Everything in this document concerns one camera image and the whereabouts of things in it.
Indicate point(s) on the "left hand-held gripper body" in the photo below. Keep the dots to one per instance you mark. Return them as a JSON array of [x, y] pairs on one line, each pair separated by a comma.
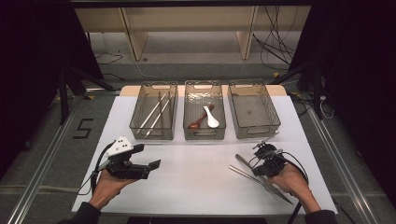
[[120, 147]]

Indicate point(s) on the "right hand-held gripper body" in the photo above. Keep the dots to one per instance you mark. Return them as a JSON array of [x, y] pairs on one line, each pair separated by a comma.
[[272, 161]]

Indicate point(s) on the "metal knife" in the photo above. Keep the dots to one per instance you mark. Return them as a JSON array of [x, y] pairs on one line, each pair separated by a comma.
[[280, 196]]

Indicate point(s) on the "grey transparent plastic bin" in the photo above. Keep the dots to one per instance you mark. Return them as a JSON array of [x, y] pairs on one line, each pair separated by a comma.
[[199, 96], [146, 102], [252, 110]]

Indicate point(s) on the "brown wooden spoon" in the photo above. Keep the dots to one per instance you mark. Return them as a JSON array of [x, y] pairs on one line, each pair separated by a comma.
[[193, 125]]

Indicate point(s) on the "white ceramic spoon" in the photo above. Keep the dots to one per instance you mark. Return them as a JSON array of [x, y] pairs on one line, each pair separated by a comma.
[[213, 123]]

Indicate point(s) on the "person's right hand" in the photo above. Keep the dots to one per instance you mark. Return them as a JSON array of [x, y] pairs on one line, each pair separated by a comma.
[[292, 183]]

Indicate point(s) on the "person's left hand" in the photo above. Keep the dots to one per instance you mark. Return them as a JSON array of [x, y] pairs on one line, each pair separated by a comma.
[[106, 189]]

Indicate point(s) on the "black metal stand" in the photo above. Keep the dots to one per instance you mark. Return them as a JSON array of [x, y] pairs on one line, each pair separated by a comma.
[[63, 99], [317, 93]]

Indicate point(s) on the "dark curtain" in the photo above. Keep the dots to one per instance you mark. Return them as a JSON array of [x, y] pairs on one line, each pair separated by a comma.
[[358, 77], [31, 62]]

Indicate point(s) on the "beige wooden desk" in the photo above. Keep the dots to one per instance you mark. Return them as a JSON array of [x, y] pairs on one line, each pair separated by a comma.
[[186, 18]]

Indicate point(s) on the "black metal beam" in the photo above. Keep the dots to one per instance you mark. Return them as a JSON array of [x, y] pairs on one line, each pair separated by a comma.
[[186, 2]]

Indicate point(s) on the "aluminium floor rail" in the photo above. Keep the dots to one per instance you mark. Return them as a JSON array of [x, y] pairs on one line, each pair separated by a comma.
[[32, 186], [353, 186]]

